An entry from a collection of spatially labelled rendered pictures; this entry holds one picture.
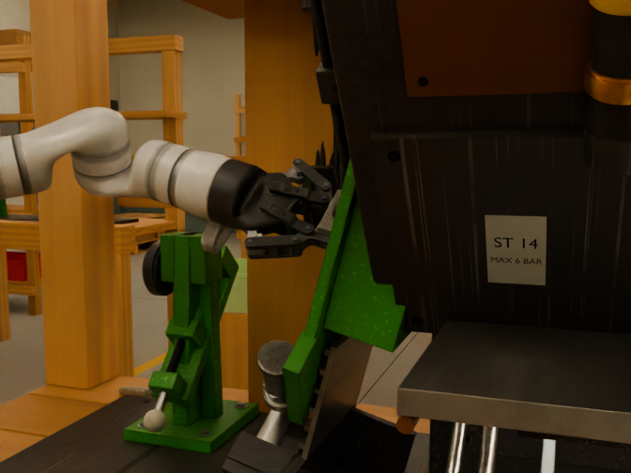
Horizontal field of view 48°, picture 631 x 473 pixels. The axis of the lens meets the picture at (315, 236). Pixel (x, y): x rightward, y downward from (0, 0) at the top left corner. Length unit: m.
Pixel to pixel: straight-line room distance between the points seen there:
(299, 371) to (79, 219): 0.68
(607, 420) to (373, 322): 0.26
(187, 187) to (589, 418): 0.50
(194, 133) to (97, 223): 10.92
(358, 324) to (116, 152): 0.37
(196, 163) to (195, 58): 11.46
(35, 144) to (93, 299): 0.46
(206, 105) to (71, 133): 11.24
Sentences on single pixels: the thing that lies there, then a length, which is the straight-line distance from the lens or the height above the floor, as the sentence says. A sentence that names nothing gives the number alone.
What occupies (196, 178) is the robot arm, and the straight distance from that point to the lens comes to 0.79.
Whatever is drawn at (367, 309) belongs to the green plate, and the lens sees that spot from 0.65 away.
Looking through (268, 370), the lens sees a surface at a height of 1.08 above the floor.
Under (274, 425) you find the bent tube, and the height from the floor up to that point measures 1.00.
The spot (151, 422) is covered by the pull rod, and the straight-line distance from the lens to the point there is 0.93.
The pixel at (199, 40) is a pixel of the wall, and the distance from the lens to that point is 12.25.
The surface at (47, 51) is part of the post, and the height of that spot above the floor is 1.44.
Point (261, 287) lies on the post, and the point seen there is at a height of 1.08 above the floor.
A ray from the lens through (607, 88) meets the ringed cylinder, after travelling 0.45.
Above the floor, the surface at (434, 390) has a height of 1.13.
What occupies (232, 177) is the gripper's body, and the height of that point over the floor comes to 1.25.
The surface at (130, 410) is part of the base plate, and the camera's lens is 1.12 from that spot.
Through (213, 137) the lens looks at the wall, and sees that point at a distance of 12.00.
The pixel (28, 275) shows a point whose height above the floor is 0.32.
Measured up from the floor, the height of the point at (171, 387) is 0.99.
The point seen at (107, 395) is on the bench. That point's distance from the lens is 1.26.
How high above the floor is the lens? 1.27
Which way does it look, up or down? 6 degrees down
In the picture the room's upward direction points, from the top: straight up
